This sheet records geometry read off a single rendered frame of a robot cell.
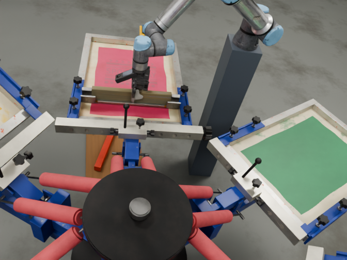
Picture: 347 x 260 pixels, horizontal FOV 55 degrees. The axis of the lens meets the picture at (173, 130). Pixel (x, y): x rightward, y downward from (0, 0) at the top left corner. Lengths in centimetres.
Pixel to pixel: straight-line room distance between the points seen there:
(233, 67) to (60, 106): 174
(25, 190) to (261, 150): 111
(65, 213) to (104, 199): 14
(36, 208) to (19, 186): 18
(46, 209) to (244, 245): 171
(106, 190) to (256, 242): 176
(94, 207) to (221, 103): 139
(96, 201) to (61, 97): 235
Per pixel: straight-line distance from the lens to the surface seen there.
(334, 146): 201
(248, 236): 259
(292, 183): 169
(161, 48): 156
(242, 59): 198
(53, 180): 123
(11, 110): 149
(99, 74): 196
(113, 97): 172
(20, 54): 383
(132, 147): 146
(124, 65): 205
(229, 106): 219
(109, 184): 100
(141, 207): 93
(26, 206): 119
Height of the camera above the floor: 215
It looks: 45 degrees down
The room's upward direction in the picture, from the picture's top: 14 degrees clockwise
